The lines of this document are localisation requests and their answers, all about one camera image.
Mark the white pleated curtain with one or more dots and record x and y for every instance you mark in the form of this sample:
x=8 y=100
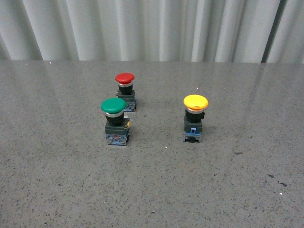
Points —
x=249 y=31

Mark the yellow mushroom push button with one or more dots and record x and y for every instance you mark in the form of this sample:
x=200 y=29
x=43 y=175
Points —
x=194 y=113

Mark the red mushroom push button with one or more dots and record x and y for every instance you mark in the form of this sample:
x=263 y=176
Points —
x=126 y=92

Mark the green mushroom push button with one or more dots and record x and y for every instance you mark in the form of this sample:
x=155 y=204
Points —
x=117 y=127

